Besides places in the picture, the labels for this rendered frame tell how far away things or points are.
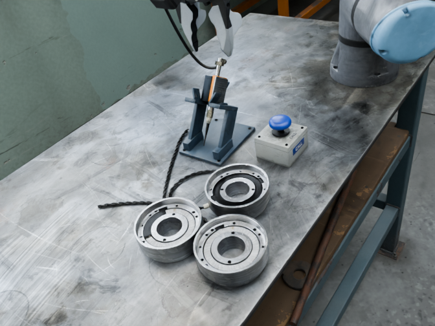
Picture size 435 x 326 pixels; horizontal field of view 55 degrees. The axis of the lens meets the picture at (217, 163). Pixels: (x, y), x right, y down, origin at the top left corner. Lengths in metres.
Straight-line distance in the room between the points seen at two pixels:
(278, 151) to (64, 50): 1.74
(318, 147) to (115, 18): 1.88
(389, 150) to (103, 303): 0.85
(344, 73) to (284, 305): 0.51
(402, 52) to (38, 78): 1.82
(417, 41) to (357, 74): 0.19
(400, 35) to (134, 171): 0.53
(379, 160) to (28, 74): 1.68
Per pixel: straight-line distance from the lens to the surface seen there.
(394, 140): 1.24
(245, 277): 0.57
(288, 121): 0.74
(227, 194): 0.69
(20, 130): 2.28
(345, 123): 0.86
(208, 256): 0.59
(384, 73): 0.98
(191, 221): 0.64
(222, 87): 0.79
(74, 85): 2.39
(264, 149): 0.75
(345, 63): 0.97
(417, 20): 0.78
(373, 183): 1.10
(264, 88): 0.99
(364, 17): 0.84
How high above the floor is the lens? 1.29
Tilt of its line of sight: 39 degrees down
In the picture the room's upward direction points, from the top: 12 degrees counter-clockwise
